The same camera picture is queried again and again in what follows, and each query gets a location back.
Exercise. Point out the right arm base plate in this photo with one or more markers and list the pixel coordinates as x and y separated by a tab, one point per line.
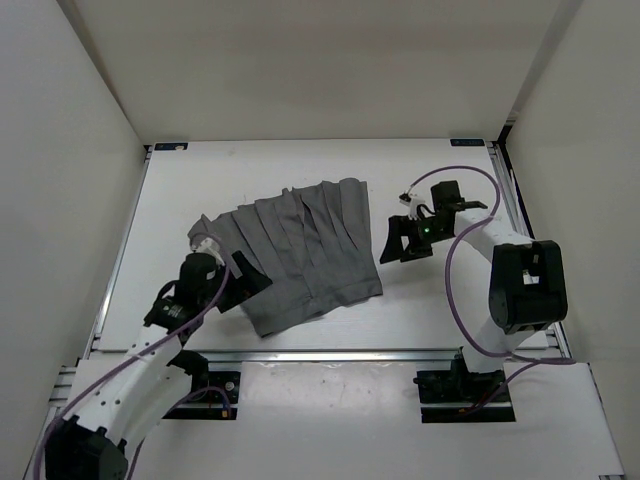
459	396

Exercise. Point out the right aluminium side rail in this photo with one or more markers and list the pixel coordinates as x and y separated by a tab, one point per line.
527	291

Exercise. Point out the blue label sticker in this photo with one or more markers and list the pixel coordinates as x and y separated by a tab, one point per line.
171	146
467	142

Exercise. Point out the right blue label sticker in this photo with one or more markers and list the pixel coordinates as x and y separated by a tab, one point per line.
467	142

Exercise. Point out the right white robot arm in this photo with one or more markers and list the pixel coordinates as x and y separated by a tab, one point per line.
484	351

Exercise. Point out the aluminium front rail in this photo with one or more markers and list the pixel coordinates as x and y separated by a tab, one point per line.
329	356

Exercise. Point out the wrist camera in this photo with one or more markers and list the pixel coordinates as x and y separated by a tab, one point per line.
209	246
418	208

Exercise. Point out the grey pleated skirt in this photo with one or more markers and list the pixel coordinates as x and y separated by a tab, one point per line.
315	245

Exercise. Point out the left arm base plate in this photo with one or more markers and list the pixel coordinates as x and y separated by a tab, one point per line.
213	396

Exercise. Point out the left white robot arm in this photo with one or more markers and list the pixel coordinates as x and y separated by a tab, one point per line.
98	435

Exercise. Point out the left aluminium frame rail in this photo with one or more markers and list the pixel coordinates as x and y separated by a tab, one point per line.
61	390

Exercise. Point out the left blue label sticker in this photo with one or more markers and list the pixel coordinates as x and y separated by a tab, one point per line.
171	146

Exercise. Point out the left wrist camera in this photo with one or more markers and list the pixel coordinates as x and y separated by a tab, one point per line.
209	246

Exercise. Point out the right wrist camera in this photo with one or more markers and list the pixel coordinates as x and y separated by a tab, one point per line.
418	208

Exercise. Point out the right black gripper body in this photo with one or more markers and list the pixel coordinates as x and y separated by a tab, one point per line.
422	233

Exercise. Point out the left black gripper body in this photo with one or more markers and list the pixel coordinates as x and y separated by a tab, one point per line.
208	296

